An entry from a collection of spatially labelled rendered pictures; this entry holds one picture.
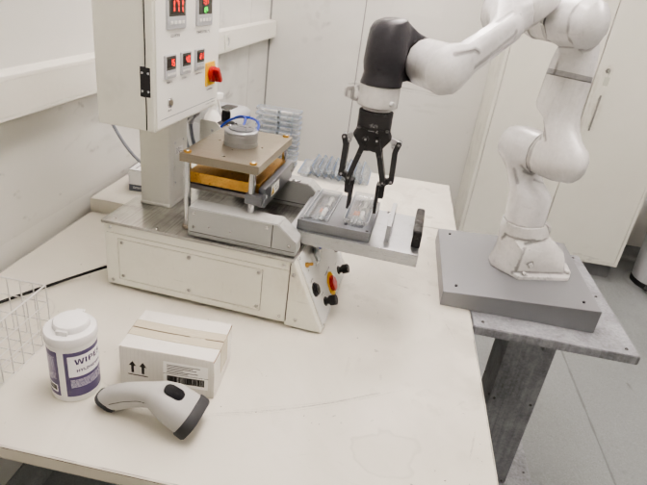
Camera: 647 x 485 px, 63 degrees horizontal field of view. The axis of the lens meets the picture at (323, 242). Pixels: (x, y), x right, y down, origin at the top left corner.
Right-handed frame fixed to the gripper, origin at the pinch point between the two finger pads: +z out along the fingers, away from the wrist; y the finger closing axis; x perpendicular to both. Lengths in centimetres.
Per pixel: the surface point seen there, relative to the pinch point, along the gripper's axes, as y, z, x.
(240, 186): -26.6, -0.9, -9.8
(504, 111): 55, 11, 204
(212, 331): -22.1, 19.8, -35.6
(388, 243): 7.9, 7.0, -8.0
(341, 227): -2.9, 4.4, -9.7
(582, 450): 93, 105, 51
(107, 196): -81, 24, 23
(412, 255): 13.6, 7.3, -10.8
